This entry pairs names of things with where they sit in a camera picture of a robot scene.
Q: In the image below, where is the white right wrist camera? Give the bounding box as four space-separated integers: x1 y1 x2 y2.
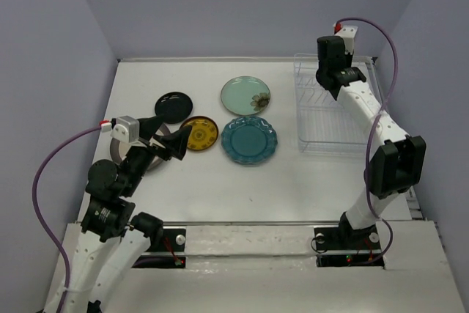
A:
334 22 358 55

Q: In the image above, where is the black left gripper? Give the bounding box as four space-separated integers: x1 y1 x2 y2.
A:
122 113 193 195

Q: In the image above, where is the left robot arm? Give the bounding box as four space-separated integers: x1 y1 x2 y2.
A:
38 116 192 312

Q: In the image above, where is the amber patterned plate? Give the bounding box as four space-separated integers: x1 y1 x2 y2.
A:
180 116 219 152

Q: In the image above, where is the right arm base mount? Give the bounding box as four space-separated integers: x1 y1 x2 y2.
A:
310 226 384 268

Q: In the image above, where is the clear wire dish rack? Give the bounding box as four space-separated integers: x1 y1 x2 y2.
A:
294 54 367 157

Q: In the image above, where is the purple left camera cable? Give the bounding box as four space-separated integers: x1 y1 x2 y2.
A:
32 119 113 313

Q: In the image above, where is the grey brown rimmed plate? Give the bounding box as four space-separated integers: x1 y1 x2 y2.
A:
109 124 171 172

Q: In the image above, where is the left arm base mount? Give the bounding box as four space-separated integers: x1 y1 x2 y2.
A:
133 227 186 269

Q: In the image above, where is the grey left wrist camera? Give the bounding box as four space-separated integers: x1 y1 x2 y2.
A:
111 116 140 144

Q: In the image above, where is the black round plate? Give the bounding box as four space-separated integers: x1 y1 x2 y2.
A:
154 92 193 125

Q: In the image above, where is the light green flower plate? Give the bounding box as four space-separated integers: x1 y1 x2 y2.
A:
221 76 271 116

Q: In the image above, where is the teal scalloped plate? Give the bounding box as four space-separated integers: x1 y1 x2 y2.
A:
221 117 278 165

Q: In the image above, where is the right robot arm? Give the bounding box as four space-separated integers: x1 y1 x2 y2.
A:
316 35 426 248

